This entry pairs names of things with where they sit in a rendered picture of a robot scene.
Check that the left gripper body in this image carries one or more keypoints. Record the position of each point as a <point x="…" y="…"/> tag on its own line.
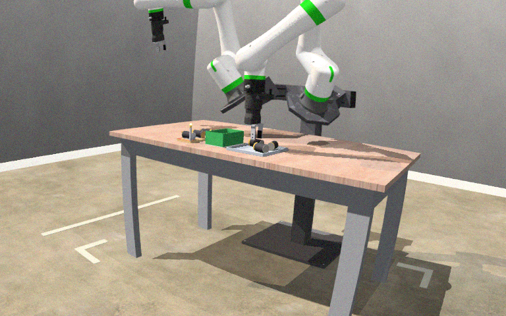
<point x="253" y="100"/>

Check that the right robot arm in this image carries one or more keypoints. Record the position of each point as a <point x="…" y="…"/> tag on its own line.
<point x="223" y="69"/>

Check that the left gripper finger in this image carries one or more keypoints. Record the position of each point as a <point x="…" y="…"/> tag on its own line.
<point x="253" y="131"/>
<point x="260" y="130"/>

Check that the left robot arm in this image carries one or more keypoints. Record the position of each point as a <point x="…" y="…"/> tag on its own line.
<point x="303" y="22"/>

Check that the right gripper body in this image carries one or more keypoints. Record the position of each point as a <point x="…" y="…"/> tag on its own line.
<point x="157" y="25"/>

